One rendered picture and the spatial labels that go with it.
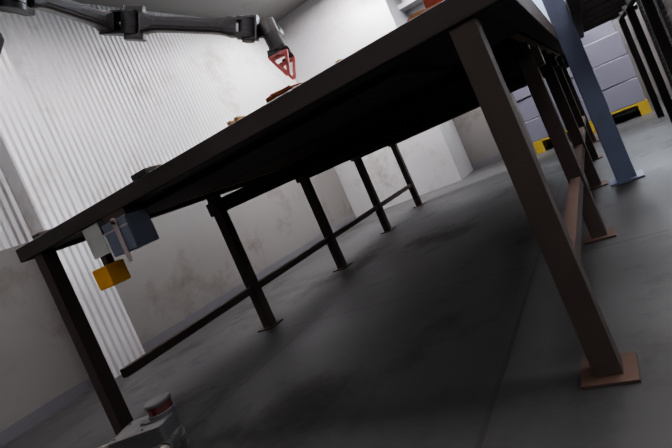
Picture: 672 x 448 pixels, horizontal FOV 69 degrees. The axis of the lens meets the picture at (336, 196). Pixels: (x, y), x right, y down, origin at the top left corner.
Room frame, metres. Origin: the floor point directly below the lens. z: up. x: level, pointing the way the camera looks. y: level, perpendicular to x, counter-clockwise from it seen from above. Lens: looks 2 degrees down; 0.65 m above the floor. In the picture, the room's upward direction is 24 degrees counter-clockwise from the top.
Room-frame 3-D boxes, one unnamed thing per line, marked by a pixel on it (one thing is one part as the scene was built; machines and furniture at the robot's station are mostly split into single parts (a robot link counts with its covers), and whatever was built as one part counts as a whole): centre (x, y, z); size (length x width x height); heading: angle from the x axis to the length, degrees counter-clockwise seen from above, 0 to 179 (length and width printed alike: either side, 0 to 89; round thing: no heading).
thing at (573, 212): (2.92, -1.46, 0.43); 4.01 x 0.12 x 0.85; 150
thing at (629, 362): (1.10, -0.41, 0.43); 0.12 x 0.12 x 0.85; 60
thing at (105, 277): (1.82, 0.88, 0.74); 0.09 x 0.08 x 0.24; 60
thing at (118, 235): (1.73, 0.72, 0.77); 0.14 x 0.11 x 0.18; 60
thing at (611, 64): (5.52, -2.95, 0.56); 1.15 x 0.76 x 1.13; 59
